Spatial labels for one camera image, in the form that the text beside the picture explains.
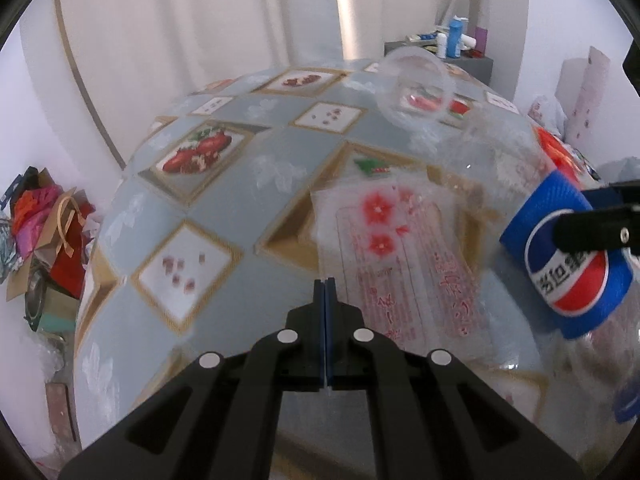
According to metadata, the cream curtain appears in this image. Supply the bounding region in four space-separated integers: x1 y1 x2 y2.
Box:
54 0 529 171

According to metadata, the grey cabinet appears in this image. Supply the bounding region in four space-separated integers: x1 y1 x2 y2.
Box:
384 40 494 84

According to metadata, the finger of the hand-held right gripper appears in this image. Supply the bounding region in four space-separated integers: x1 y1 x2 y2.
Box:
552 203 640 256
582 179 640 211

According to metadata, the white plastic bag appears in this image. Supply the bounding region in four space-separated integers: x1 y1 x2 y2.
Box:
527 96 569 137

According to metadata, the clear bag with red print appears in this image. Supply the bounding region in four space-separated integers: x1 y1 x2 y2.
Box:
309 174 495 362

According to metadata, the red brick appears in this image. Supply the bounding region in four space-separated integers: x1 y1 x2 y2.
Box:
44 381 77 442

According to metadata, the brown paper bag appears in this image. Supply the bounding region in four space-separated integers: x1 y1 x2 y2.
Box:
36 186 90 263

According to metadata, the clear bottle with blue label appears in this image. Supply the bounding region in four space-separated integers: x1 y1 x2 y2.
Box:
440 105 640 461

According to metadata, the red snack packet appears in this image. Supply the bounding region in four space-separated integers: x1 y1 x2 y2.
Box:
532 125 602 184

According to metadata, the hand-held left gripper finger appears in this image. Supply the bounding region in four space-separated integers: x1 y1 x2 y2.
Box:
325 280 586 480
60 280 326 480

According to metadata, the fruit printed tablecloth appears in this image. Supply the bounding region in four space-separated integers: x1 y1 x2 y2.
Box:
74 57 640 463

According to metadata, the red paper bag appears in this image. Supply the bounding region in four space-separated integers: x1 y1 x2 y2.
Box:
49 204 97 302

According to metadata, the clear plastic cup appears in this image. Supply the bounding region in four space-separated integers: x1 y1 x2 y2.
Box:
374 48 456 129

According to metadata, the pile of colourful bags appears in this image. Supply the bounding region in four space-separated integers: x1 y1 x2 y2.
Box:
0 166 63 333

